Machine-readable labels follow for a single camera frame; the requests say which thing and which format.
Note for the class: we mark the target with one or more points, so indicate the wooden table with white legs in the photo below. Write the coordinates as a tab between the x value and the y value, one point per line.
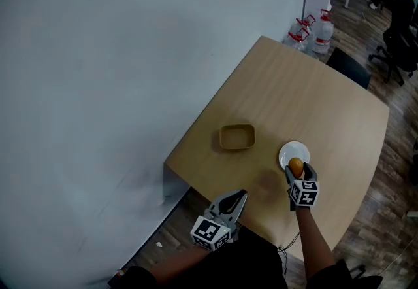
294	101

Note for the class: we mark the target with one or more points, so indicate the white round plate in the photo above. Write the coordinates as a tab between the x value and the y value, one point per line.
294	150

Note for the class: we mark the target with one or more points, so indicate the black high-back office chair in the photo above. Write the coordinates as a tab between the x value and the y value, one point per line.
401	29

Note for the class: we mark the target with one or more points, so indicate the black flat panel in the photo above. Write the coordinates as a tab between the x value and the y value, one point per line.
349	67

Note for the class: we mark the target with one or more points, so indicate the clear water jug red cap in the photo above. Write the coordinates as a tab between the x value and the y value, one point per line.
306	28
323	32
295	40

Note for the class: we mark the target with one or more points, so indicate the white paper scrap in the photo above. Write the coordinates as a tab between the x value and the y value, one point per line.
159	244

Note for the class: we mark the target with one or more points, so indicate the tan rectangular container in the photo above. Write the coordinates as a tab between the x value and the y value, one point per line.
236	137

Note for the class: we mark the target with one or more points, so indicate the person's black clothing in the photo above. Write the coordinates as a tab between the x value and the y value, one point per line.
241	265

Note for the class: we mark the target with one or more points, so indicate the person's right forearm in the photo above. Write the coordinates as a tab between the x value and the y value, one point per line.
314	242

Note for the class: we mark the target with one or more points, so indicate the brown-yellow pear-shaped fruit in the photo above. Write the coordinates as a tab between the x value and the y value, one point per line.
296	166

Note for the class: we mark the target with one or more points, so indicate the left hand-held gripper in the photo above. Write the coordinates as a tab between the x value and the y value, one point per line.
212	233

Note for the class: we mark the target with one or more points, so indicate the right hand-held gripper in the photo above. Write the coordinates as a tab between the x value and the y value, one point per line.
305	194

